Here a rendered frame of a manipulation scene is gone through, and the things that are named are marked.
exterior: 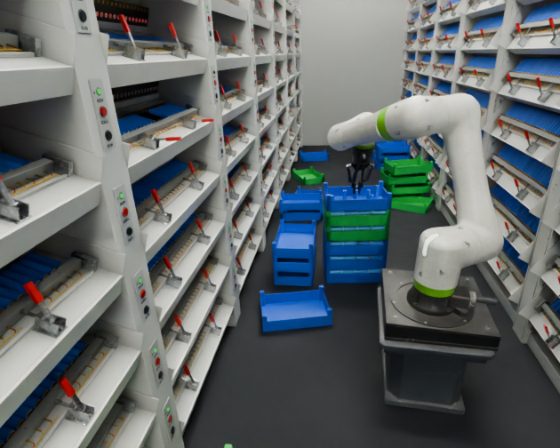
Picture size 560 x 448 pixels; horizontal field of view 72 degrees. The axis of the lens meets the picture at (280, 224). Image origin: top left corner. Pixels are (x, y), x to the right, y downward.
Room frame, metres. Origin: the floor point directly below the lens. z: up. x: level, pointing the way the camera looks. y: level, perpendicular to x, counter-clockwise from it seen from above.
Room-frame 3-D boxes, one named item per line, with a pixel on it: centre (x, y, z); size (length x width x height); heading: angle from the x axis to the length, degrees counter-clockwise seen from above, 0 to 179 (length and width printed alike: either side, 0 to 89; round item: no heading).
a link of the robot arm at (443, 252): (1.02, -0.49, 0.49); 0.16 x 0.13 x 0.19; 113
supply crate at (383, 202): (1.77, -0.38, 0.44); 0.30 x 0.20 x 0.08; 88
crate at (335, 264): (1.77, -0.38, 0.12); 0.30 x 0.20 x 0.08; 88
